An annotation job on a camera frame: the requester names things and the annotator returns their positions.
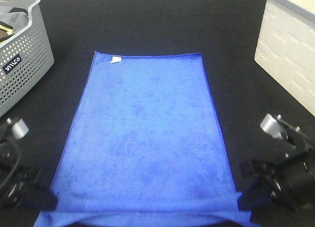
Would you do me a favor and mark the grey towel in basket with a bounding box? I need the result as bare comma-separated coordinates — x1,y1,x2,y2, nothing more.
0,12,29,34

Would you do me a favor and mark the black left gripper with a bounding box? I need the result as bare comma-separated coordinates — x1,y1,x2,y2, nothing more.
0,128,58,211

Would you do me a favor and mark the grey perforated plastic basket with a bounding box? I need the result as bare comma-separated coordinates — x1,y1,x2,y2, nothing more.
0,0,54,115

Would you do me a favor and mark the yellow cloth in basket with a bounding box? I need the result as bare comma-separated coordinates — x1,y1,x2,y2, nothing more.
0,25,13,35

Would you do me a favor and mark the brown cloth in basket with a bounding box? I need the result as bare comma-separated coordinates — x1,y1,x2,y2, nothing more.
0,30,10,43

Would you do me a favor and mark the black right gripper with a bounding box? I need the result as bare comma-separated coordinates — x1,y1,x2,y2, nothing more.
237,132,315,212

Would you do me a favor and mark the white slotted plastic crate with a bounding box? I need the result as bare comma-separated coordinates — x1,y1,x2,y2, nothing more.
254,0,315,114

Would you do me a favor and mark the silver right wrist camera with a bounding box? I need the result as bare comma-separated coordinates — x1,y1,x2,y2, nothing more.
259,113,288,140

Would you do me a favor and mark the blue microfiber towel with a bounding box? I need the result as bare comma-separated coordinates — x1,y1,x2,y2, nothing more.
35,52,252,227

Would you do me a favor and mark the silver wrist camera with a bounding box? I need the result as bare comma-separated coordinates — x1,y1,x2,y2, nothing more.
6,117,29,140
259,113,288,140

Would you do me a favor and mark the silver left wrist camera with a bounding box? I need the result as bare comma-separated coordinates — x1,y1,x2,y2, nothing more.
6,117,29,140

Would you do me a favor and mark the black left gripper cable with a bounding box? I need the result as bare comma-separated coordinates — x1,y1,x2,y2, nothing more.
0,138,22,191

